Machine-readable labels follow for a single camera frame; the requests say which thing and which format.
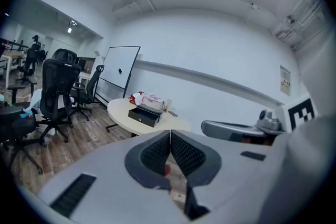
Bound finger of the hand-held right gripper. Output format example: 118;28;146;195
201;120;266;143

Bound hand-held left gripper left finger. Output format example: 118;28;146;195
38;130;190;224

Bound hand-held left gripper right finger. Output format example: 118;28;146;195
170;129;274;224

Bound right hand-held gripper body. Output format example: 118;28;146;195
230;94;319;146

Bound black box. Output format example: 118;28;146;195
128;104;164;128

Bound person's white shirt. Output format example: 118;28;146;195
258;0;336;224

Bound round beige table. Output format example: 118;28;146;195
107;98;192;137

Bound pink cloth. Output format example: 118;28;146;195
141;91;164;103

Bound white ceiling pipes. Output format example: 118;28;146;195
271;0;329;52

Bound red and white plush toy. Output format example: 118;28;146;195
128;91;145;106

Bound black mesh office chair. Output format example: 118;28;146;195
51;48;92;113
16;44;43;84
31;58;91;147
75;65;105;107
0;85;44;175

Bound white side table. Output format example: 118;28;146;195
78;70;93;89

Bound black framed whiteboard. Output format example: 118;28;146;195
94;46;141;106

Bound wooden top desk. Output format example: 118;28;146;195
0;50;27;82

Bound wall poster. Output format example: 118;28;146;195
279;65;292;97

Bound white wall cable duct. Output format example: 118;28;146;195
135;59;286;108

